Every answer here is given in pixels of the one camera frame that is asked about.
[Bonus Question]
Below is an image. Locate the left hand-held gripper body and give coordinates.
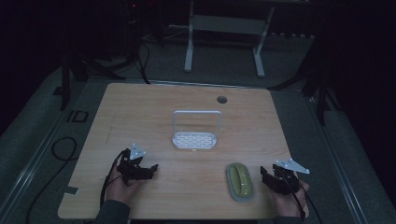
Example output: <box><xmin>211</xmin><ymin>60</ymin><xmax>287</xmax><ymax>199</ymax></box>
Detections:
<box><xmin>116</xmin><ymin>142</ymin><xmax>152</xmax><ymax>188</ymax></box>

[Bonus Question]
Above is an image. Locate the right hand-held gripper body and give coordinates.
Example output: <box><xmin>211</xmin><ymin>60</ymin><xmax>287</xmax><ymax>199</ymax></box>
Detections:
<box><xmin>266</xmin><ymin>157</ymin><xmax>311</xmax><ymax>196</ymax></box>

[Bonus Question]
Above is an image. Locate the person's left hand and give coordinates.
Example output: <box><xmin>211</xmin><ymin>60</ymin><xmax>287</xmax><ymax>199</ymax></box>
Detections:
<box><xmin>105</xmin><ymin>163</ymin><xmax>142</xmax><ymax>207</ymax></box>

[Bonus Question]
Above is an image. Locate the person's right hand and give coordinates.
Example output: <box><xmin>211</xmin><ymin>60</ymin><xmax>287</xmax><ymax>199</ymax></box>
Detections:
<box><xmin>268</xmin><ymin>179</ymin><xmax>311</xmax><ymax>219</ymax></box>

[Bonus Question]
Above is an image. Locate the green sponge on grey base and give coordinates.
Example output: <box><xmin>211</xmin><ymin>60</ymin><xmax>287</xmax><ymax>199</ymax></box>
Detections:
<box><xmin>225</xmin><ymin>161</ymin><xmax>256</xmax><ymax>203</ymax></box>

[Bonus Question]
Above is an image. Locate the black tripod stand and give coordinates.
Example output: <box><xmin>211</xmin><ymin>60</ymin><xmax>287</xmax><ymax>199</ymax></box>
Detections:
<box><xmin>59</xmin><ymin>0</ymin><xmax>144</xmax><ymax>112</ymax></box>
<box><xmin>266</xmin><ymin>29</ymin><xmax>343</xmax><ymax>127</ymax></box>

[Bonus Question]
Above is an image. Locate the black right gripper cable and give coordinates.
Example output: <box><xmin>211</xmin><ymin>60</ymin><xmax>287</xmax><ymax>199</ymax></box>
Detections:
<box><xmin>279</xmin><ymin>172</ymin><xmax>324</xmax><ymax>224</ymax></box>

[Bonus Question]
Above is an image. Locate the white rack with handle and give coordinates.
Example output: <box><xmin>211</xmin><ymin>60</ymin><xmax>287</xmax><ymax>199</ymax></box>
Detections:
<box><xmin>171</xmin><ymin>109</ymin><xmax>223</xmax><ymax>152</ymax></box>

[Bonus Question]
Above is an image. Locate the black floor cable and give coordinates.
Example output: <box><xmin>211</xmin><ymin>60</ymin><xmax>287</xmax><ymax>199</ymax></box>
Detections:
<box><xmin>25</xmin><ymin>135</ymin><xmax>78</xmax><ymax>224</ymax></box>

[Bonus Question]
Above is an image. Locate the black hanging cable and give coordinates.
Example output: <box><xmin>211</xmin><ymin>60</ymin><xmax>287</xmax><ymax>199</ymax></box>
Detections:
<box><xmin>135</xmin><ymin>41</ymin><xmax>152</xmax><ymax>86</ymax></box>

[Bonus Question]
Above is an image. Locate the white metal desk frame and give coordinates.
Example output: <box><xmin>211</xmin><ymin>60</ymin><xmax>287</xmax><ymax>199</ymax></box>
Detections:
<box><xmin>183</xmin><ymin>0</ymin><xmax>276</xmax><ymax>79</ymax></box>

